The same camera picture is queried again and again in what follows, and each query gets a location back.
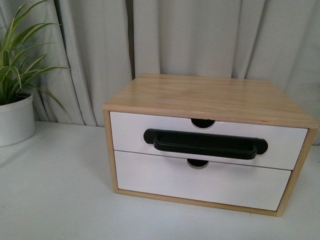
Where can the black drawer pull handle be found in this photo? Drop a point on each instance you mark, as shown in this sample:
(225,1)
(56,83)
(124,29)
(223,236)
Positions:
(216,145)

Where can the white drawer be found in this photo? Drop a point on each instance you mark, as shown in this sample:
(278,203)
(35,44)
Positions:
(230,184)
(284,143)

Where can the light wooden drawer cabinet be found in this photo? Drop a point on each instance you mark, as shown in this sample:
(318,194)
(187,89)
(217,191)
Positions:
(206,100)

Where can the grey pleated curtain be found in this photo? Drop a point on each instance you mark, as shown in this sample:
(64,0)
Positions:
(99,46)

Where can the white round plant pot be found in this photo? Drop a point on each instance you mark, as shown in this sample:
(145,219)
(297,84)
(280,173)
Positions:
(17,121)

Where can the green spider plant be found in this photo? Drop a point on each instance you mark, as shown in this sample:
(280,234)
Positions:
(20,65)

